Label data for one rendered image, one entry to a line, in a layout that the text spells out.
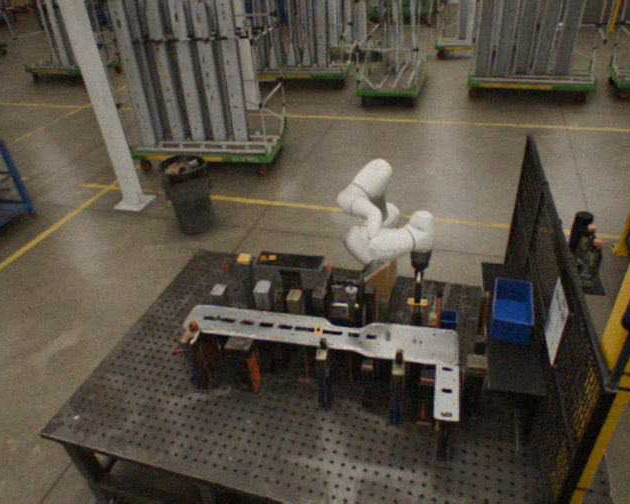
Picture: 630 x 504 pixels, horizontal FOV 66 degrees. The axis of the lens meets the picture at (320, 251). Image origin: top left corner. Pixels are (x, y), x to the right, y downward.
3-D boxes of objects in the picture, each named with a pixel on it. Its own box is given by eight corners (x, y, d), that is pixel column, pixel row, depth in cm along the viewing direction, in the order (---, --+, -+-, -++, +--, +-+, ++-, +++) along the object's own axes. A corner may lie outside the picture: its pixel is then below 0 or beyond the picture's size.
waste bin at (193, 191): (163, 235, 514) (144, 173, 473) (189, 210, 556) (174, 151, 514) (205, 240, 500) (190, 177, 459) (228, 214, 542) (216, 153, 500)
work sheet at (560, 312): (551, 369, 192) (568, 311, 175) (543, 330, 210) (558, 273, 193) (556, 370, 192) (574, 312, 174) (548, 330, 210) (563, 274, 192)
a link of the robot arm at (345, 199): (344, 207, 230) (363, 186, 232) (326, 199, 246) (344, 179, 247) (359, 224, 238) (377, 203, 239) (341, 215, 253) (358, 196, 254)
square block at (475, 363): (459, 418, 228) (467, 366, 208) (459, 404, 234) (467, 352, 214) (477, 421, 226) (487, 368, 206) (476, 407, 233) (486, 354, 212)
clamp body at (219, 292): (218, 342, 280) (206, 294, 259) (226, 329, 289) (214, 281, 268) (234, 344, 278) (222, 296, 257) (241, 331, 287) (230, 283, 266)
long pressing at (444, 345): (177, 333, 247) (176, 331, 246) (196, 304, 264) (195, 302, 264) (458, 368, 216) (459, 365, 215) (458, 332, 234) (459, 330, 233)
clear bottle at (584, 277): (578, 287, 189) (591, 244, 178) (575, 276, 194) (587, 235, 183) (596, 288, 188) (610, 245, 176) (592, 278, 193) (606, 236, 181)
